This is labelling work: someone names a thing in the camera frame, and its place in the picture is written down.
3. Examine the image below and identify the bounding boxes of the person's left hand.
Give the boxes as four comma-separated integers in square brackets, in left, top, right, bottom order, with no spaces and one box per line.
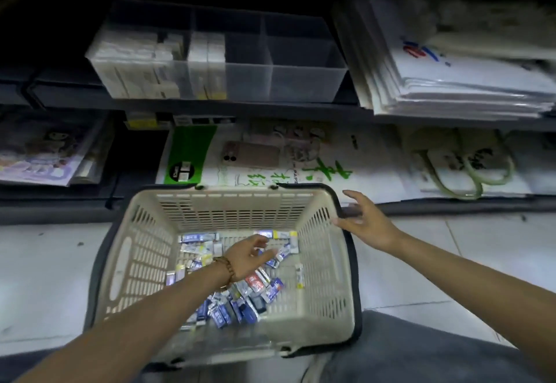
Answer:
[224,234,279,285]

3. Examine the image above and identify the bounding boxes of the person's right hand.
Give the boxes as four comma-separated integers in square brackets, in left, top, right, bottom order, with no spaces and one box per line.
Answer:
[332,190,405,254]

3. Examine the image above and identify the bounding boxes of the pile of mixed packaged erasers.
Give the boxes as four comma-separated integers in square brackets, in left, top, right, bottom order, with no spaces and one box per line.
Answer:
[164,230,306,331]

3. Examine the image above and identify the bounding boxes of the beige plastic shopping basket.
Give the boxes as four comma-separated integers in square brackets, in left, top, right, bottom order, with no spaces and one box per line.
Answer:
[85,183,362,369]

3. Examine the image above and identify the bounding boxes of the clear plastic divided tray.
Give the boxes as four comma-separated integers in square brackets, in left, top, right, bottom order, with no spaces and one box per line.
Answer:
[85,0,349,103]

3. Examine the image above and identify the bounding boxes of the row of sorted white erasers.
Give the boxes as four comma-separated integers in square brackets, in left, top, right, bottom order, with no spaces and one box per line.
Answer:
[89,30,185,99]

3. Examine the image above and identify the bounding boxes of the person's right forearm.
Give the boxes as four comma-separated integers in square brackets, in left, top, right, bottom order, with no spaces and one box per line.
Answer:
[393,232,556,379]

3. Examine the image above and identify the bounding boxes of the person's left forearm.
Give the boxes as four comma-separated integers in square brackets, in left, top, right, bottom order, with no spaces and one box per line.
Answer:
[15,261,229,383]

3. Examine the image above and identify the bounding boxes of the white pack with green loop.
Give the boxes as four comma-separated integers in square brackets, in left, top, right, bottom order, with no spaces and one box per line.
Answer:
[399,128,533,200]

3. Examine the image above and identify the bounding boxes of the green and white paper pack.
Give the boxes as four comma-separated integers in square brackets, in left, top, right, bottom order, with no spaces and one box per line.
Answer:
[155,120,418,205]

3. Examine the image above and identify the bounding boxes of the dark metal shelf unit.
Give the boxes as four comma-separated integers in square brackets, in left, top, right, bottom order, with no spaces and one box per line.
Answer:
[0,0,556,225]

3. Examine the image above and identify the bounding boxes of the white poster paper stack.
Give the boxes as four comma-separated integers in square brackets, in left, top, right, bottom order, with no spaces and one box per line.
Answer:
[332,0,556,121]

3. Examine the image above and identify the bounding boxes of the purple cartoon cover book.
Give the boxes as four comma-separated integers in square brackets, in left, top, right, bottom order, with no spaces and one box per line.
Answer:
[0,111,115,187]

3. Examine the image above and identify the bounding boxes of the wooden bead bracelet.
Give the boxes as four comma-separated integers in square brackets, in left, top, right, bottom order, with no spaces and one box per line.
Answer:
[213,256,237,289]

